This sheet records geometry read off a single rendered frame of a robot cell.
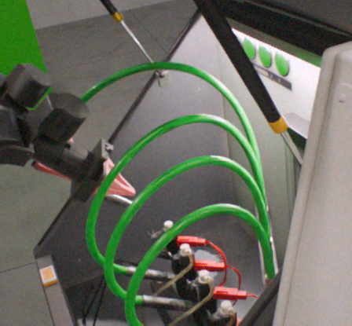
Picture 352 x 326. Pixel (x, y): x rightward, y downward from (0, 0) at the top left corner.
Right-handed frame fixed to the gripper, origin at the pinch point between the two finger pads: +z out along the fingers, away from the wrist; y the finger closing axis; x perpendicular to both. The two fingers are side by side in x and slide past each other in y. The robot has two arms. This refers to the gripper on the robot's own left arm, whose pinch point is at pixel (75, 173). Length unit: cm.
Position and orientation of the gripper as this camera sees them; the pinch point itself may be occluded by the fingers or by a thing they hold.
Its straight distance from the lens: 106.8
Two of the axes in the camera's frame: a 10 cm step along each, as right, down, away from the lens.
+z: 7.3, 6.8, -0.4
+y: 3.3, -3.0, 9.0
